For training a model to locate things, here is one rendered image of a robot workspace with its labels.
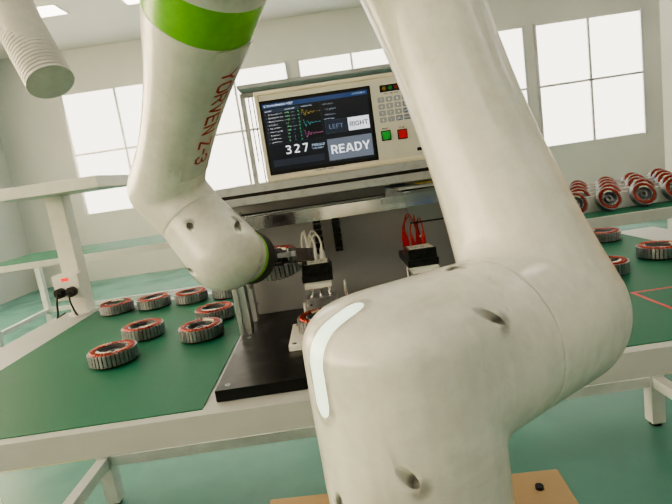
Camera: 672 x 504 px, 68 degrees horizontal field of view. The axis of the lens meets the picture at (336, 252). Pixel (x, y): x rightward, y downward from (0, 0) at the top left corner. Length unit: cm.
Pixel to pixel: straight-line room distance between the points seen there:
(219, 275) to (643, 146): 838
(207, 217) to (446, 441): 49
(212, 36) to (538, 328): 37
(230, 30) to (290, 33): 721
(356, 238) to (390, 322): 103
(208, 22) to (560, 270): 36
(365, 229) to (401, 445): 104
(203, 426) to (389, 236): 69
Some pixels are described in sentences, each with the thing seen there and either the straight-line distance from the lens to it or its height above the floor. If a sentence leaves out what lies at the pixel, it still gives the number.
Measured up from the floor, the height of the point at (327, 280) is 88.
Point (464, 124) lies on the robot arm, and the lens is 43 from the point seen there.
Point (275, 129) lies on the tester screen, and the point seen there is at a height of 123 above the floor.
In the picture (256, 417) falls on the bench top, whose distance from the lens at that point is 90.
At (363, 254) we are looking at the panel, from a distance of 133.
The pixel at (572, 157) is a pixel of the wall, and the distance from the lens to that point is 832.
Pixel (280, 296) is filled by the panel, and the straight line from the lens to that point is 135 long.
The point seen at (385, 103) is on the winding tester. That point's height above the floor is 125.
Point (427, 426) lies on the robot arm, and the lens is 30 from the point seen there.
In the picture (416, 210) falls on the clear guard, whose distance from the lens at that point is 94.
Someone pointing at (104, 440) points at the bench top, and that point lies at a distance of 99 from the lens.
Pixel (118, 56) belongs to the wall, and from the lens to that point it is 815.
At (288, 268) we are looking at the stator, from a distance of 103.
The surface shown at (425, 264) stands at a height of 88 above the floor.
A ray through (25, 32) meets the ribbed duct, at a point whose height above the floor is 174.
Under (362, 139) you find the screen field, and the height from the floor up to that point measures 118.
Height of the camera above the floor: 112
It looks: 9 degrees down
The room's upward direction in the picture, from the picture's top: 8 degrees counter-clockwise
